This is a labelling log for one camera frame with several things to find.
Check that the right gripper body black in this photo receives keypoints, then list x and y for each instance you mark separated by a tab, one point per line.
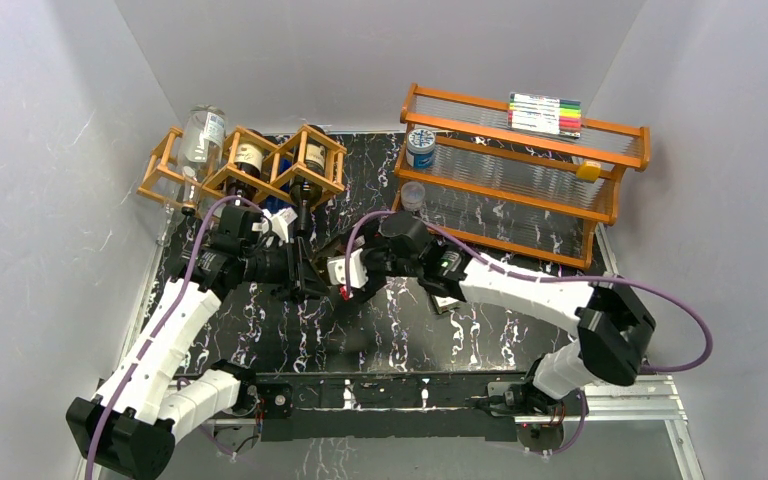
381	263

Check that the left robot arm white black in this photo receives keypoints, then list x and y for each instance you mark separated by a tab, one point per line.
132	423

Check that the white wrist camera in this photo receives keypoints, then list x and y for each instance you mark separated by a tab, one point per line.
279	222
349	272

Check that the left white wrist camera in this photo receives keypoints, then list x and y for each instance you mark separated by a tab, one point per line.
279	222

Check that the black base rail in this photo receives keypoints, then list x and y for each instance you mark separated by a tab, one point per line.
484	405

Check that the yellow block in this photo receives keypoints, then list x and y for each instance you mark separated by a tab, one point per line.
589	170

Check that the small clear plastic cup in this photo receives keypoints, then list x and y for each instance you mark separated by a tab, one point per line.
412	196

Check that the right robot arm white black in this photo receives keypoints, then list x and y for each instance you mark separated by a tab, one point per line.
609	326

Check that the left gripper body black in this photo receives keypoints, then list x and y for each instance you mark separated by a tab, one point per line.
276	265

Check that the clear glass bottle black cap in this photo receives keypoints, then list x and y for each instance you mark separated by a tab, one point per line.
199	152

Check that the orange wooden wine rack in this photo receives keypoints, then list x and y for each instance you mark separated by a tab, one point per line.
163	168

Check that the brown wine bottle gold cap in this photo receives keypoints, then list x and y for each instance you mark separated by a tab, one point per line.
248	158

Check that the dark wine bottle cream label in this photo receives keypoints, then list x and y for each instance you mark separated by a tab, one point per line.
303	191

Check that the blue plastic bottle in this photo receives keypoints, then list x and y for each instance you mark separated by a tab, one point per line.
273	203

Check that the marker pen pack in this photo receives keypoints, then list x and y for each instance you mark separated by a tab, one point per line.
545	115

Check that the orange wooden shelf rack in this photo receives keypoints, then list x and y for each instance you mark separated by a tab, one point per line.
514	190

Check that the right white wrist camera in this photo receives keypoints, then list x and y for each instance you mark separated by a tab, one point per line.
349	272

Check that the white small box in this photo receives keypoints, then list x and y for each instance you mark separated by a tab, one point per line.
442	305

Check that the blue lidded jar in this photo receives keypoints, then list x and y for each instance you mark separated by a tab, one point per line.
420	147

